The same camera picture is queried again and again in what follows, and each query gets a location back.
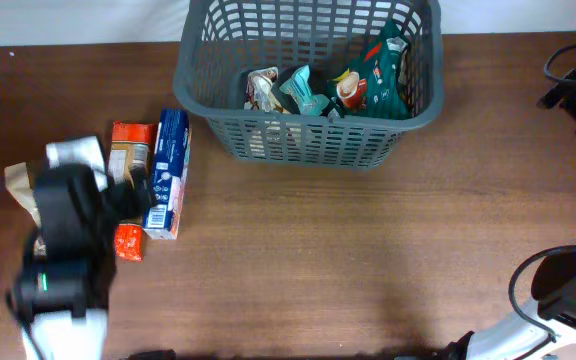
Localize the light blue snack wrapper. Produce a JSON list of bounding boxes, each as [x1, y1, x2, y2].
[[279, 65, 330, 116]]

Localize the blue rectangular box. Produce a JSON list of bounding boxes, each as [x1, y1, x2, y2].
[[143, 109, 191, 240]]

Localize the orange biscuit package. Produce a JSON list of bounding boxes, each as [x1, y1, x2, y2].
[[108, 121, 156, 262]]

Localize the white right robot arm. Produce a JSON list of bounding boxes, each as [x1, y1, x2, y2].
[[433, 68, 576, 359]]

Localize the grey plastic basket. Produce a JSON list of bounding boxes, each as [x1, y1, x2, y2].
[[174, 0, 444, 169]]

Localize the beige brown snack pouch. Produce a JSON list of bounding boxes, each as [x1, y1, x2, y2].
[[242, 67, 314, 156], [3, 160, 49, 257]]

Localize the green coffee mix bag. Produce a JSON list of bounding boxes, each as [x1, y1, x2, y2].
[[326, 20, 411, 120]]

